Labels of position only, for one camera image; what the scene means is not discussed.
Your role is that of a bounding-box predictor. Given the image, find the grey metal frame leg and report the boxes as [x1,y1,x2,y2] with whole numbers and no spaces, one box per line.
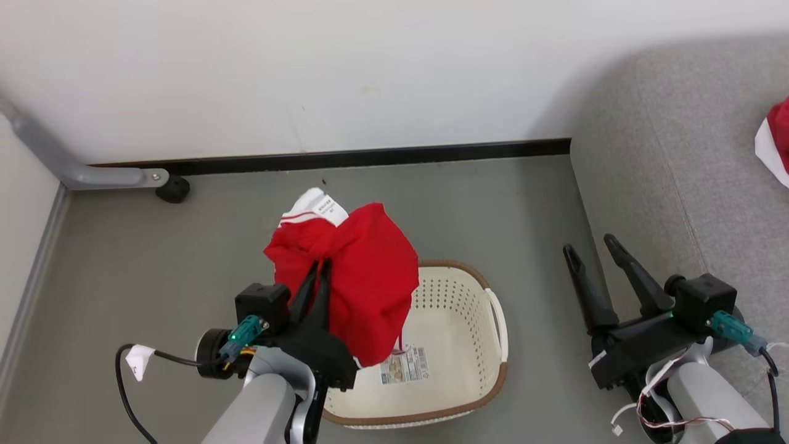
[0,97,171,191]

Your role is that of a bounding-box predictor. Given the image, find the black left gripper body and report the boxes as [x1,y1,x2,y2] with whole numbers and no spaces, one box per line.
[273,319,359,392]

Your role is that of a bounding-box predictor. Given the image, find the black rubber foot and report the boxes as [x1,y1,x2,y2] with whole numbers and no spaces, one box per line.
[155,174,191,205]

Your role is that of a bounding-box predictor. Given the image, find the cream perforated laundry basket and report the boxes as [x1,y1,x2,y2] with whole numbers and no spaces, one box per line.
[321,259,510,430]

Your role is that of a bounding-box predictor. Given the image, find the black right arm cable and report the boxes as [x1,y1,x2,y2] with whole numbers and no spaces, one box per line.
[757,347,785,435]

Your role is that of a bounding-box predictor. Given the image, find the red white thin wires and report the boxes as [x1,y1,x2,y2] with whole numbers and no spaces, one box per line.
[610,344,735,437]

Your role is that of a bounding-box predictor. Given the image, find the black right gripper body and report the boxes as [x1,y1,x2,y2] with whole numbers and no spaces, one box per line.
[588,311,717,391]

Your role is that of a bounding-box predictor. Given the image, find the teal cable connector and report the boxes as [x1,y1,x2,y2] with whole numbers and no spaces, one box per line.
[219,314,269,362]
[708,310,769,358]

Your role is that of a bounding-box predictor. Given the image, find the white paper cable tag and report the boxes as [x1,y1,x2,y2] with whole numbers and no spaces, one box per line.
[125,344,157,382]

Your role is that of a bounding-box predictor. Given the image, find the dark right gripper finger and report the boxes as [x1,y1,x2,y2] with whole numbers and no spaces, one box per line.
[562,244,619,336]
[603,233,674,319]

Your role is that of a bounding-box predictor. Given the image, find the black baseboard strip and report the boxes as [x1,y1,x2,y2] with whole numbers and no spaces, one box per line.
[89,138,572,177]

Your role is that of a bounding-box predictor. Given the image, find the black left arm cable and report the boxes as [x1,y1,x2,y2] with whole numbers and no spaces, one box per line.
[115,343,205,444]

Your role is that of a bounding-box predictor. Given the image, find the teal right cable connector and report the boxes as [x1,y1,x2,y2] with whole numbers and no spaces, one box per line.
[708,310,769,358]

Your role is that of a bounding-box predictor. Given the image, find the teal left cable connector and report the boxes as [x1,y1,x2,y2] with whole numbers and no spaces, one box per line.
[219,314,269,362]

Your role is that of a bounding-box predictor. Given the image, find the grey skirting strip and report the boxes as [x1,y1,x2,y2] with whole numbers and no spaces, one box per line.
[0,184,70,386]

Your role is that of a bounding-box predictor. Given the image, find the printed basket label sticker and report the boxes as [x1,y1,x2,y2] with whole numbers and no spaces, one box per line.
[378,346,431,385]

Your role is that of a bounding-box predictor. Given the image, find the red garment with striped collar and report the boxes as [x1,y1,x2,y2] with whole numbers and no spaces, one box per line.
[263,187,420,369]

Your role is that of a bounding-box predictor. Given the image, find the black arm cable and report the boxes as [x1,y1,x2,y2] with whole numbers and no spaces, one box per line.
[757,347,785,435]
[115,343,205,444]

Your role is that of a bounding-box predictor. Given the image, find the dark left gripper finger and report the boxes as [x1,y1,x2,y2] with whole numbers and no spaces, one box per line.
[289,261,320,323]
[311,261,332,329]

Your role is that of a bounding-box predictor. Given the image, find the grey fabric sofa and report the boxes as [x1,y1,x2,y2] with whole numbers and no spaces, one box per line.
[570,34,789,427]

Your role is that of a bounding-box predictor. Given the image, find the red and white garment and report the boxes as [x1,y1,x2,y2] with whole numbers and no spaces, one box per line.
[754,96,789,189]

